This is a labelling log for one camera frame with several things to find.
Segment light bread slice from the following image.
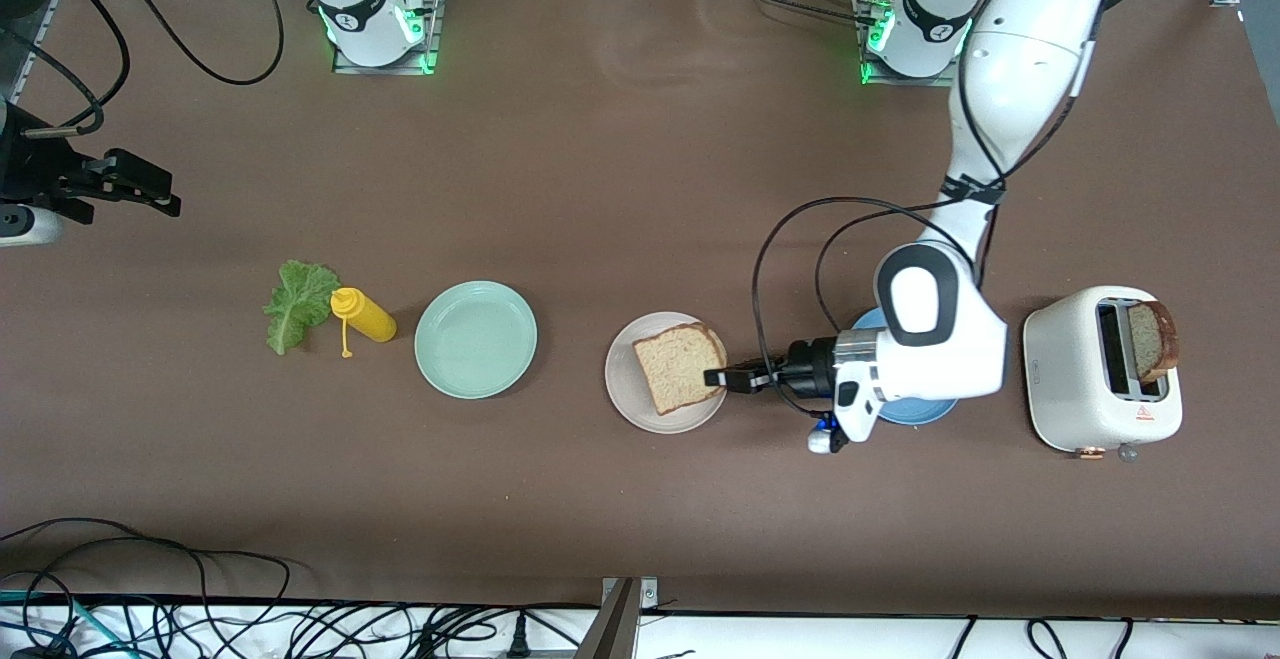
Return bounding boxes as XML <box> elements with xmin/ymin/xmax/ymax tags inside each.
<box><xmin>632</xmin><ymin>323</ymin><xmax>728</xmax><ymax>417</ymax></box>

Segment green lettuce leaf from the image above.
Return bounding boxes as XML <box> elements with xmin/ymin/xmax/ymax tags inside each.
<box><xmin>263</xmin><ymin>260</ymin><xmax>341</xmax><ymax>356</ymax></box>

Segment yellow squeeze bottle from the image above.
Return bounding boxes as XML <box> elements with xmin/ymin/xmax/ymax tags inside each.
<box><xmin>330</xmin><ymin>287</ymin><xmax>398</xmax><ymax>359</ymax></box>

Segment beige plate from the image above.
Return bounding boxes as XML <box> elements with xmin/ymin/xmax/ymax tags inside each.
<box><xmin>604</xmin><ymin>312</ymin><xmax>731</xmax><ymax>434</ymax></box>

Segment blue plate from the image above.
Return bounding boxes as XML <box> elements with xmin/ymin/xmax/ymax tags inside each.
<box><xmin>850</xmin><ymin>307</ymin><xmax>959</xmax><ymax>427</ymax></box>

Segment mint green plate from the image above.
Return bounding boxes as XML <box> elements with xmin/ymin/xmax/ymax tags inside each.
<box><xmin>414</xmin><ymin>281</ymin><xmax>538</xmax><ymax>400</ymax></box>

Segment white toaster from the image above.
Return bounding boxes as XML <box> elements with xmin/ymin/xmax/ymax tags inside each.
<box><xmin>1022</xmin><ymin>285</ymin><xmax>1184</xmax><ymax>462</ymax></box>

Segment dark crust bread slice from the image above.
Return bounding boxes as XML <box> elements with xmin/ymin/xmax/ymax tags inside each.
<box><xmin>1127</xmin><ymin>301</ymin><xmax>1180</xmax><ymax>385</ymax></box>

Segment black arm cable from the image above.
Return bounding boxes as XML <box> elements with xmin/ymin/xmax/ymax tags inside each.
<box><xmin>105</xmin><ymin>0</ymin><xmax>286</xmax><ymax>87</ymax></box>
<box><xmin>0</xmin><ymin>0</ymin><xmax>132</xmax><ymax>137</ymax></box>
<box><xmin>752</xmin><ymin>194</ymin><xmax>1006</xmax><ymax>422</ymax></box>

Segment small metal bracket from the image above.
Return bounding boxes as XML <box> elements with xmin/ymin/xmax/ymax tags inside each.
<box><xmin>600</xmin><ymin>577</ymin><xmax>659</xmax><ymax>612</ymax></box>

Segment grey metal post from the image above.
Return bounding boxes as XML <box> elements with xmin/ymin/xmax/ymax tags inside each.
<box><xmin>575</xmin><ymin>579</ymin><xmax>641</xmax><ymax>659</ymax></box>

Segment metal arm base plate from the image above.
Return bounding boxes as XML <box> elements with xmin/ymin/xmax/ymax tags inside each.
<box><xmin>858</xmin><ymin>0</ymin><xmax>966</xmax><ymax>88</ymax></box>
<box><xmin>332</xmin><ymin>0</ymin><xmax>441</xmax><ymax>76</ymax></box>

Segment black looped cable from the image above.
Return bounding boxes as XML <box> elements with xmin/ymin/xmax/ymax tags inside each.
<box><xmin>0</xmin><ymin>517</ymin><xmax>291</xmax><ymax>630</ymax></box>

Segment teal cable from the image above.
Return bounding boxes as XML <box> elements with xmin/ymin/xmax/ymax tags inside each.
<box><xmin>0</xmin><ymin>589</ymin><xmax>111</xmax><ymax>659</ymax></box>

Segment tangled black cable bundle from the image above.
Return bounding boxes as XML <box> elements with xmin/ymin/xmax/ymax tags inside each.
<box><xmin>120</xmin><ymin>594</ymin><xmax>601</xmax><ymax>659</ymax></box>

